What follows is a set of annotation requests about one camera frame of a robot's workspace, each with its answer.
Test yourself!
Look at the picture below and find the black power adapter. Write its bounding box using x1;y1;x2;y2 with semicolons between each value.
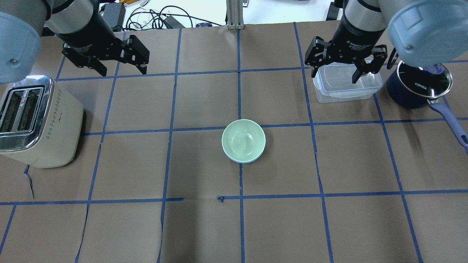
101;2;125;31

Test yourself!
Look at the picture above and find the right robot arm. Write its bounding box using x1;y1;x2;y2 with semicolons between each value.
305;0;468;83

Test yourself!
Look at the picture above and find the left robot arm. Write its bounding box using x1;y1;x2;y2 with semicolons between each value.
0;0;150;84

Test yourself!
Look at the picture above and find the black cable bundle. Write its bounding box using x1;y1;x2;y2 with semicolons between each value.
126;0;223;30

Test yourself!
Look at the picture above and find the clear plastic food container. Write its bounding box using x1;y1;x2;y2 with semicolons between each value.
313;62;384;103

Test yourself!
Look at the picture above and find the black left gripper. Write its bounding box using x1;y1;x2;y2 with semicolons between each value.
61;35;150;77

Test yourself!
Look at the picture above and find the cream two-slot toaster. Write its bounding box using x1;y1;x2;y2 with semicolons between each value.
0;75;84;168

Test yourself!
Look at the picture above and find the green bowl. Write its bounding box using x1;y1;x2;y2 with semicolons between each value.
221;119;266;153

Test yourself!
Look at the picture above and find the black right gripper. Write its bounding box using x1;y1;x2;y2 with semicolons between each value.
305;37;388;84

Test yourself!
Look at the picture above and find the aluminium frame post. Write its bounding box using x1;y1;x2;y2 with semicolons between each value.
226;0;245;30

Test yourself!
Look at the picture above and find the dark blue saucepan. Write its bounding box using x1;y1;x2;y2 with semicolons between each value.
386;61;468;148

